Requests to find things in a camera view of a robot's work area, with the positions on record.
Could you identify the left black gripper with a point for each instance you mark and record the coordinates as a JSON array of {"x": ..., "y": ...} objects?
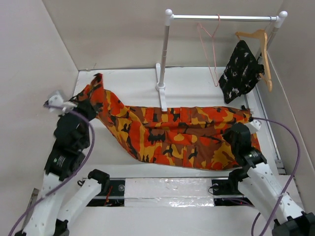
[{"x": 85, "y": 105}]

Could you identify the orange camouflage trousers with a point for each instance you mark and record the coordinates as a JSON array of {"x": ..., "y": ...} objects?
[{"x": 190, "y": 137}]

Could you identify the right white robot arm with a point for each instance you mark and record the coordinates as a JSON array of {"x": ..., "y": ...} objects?
[{"x": 257, "y": 182}]

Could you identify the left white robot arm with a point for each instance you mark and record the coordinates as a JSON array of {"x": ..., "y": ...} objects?
[{"x": 73, "y": 134}]

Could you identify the wooden clothes hanger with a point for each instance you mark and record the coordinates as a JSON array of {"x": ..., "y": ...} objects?
[{"x": 261, "y": 35}]

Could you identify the white metal clothes rack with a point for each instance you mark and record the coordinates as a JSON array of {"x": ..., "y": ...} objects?
[{"x": 170, "y": 16}]

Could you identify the black white patterned garment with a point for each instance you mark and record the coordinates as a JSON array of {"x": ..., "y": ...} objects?
[{"x": 241, "y": 74}]

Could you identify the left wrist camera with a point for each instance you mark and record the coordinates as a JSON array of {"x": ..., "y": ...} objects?
[{"x": 57, "y": 103}]

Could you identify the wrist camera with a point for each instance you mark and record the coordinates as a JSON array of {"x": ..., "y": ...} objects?
[
  {"x": 254, "y": 124},
  {"x": 57, "y": 103}
]

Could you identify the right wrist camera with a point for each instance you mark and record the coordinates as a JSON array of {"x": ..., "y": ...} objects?
[{"x": 254, "y": 124}]

